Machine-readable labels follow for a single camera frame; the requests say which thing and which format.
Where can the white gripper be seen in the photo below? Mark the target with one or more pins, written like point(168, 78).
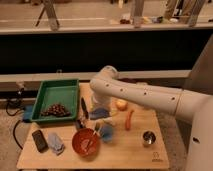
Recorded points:
point(100, 101)

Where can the blue sponge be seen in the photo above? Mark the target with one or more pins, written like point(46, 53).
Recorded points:
point(99, 113)

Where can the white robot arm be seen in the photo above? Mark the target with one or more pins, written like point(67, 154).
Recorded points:
point(189, 106)

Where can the red bowl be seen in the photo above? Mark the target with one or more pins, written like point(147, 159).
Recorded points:
point(85, 142)

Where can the black knife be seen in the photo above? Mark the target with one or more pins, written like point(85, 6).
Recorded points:
point(84, 108)

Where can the yellow apple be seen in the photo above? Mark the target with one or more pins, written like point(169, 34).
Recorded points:
point(121, 104)

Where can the small blue cup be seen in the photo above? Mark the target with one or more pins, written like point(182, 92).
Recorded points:
point(106, 133)

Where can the orange carrot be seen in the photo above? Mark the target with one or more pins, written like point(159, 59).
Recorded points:
point(128, 120)

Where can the green plastic tray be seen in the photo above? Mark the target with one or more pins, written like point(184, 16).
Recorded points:
point(52, 92)

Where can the pile of brown nuts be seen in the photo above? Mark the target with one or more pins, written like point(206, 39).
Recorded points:
point(57, 110)

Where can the grey blue cloth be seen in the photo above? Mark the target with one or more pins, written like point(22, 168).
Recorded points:
point(55, 143)

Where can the metal cup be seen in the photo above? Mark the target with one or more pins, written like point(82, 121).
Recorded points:
point(149, 138)

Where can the blue power box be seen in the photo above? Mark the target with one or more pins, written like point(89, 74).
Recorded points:
point(27, 114)

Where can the black phone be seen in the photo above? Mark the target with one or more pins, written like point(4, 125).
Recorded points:
point(40, 141)

